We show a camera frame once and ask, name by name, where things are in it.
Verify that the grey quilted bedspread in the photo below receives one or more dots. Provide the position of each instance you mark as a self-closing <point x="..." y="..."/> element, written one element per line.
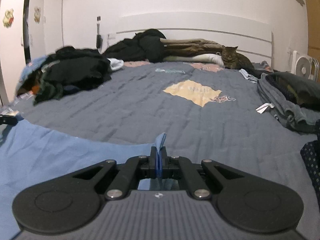
<point x="205" y="115"/>

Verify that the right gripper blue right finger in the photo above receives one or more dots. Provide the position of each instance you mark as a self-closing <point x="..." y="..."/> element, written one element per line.
<point x="168" y="166"/>

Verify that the brown blanket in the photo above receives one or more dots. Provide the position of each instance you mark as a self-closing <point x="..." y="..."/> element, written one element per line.
<point x="190" y="47"/>

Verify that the white headboard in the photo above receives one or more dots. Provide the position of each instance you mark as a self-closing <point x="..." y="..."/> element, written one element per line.
<point x="253" y="38"/>

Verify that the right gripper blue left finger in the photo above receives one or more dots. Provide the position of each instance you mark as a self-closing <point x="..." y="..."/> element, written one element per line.
<point x="149" y="165"/>

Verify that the white pillow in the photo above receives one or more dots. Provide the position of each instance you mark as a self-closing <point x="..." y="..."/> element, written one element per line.
<point x="203" y="58"/>

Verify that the light blue garment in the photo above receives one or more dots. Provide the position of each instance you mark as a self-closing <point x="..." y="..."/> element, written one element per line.
<point x="31" y="154"/>

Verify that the pile of dark clothes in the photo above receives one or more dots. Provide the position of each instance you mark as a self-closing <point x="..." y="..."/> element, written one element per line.
<point x="70" y="70"/>

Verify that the folded grey garment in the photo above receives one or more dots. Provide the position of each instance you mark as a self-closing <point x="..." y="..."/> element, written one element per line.
<point x="289" y="114"/>

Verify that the folded dark dotted garment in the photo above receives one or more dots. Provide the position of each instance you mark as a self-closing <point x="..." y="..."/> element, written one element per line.
<point x="310" y="156"/>

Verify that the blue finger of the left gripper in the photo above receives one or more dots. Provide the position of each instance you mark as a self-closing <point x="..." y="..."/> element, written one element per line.
<point x="10" y="120"/>

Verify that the white box fan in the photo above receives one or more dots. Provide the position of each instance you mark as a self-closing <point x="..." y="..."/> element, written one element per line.
<point x="304" y="66"/>

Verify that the tabby cat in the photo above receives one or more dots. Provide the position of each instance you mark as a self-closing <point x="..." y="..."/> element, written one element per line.
<point x="234" y="60"/>

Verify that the white wardrobe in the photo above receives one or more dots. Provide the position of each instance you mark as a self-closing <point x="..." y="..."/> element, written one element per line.
<point x="29" y="29"/>

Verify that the folded black garment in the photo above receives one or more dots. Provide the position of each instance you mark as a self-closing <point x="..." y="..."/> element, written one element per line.
<point x="299" y="90"/>

